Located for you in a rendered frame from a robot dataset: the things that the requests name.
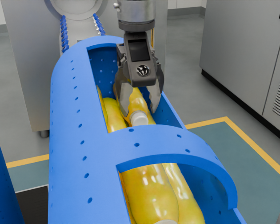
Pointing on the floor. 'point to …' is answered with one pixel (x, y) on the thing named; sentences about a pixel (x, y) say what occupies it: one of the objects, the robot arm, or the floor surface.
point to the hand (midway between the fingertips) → (140, 111)
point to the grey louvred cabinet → (250, 57)
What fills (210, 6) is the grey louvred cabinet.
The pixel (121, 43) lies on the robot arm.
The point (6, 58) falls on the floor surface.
